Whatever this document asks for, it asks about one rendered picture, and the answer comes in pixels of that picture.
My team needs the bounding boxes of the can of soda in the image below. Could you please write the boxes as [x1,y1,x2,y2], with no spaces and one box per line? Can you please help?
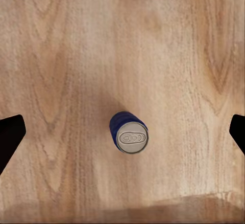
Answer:
[109,111,149,155]

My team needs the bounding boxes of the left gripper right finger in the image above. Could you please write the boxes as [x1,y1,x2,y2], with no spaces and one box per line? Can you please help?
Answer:
[229,114,245,154]

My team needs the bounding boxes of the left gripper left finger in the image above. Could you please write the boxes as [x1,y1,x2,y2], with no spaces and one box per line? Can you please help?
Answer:
[0,115,26,175]

